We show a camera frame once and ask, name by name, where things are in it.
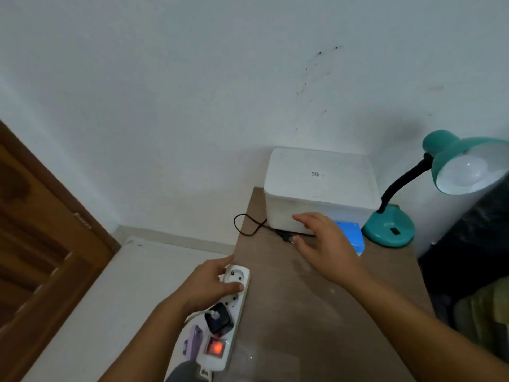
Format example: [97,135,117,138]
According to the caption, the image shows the white plastic storage box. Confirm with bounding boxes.
[264,191,379,236]

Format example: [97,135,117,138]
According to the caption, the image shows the blue and white bulb box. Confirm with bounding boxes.
[334,220,366,256]

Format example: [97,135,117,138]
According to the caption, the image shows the person's right hand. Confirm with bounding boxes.
[291,212,373,292]

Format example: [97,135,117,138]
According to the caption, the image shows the black charger adapter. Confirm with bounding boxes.
[203,302,235,338]

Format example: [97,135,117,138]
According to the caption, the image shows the person's blue jeans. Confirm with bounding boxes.
[166,360,199,382]

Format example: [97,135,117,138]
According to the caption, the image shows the white storage box lid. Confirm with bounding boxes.
[262,146,382,212]

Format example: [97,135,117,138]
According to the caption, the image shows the person's left hand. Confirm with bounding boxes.
[170,255,245,316]

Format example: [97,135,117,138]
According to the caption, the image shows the person's right forearm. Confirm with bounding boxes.
[349,276,509,382]

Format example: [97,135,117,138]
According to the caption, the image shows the teal desk lamp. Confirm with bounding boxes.
[361,129,509,249]

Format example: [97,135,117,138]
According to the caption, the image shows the black lamp power cord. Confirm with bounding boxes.
[233,213,298,246]

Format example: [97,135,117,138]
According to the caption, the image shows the brown wooden door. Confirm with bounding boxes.
[0,119,121,382]

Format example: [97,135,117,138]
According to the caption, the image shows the white power strip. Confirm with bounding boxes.
[163,264,252,382]

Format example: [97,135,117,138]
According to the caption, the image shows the white charger cable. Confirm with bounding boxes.
[184,309,220,324]

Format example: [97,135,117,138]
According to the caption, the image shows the white light bulb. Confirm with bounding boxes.
[446,154,490,188]

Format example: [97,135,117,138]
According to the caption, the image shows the grey upholstered headboard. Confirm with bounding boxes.
[416,170,509,327]

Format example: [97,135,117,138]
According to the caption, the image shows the striped bedding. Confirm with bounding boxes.
[453,276,509,364]

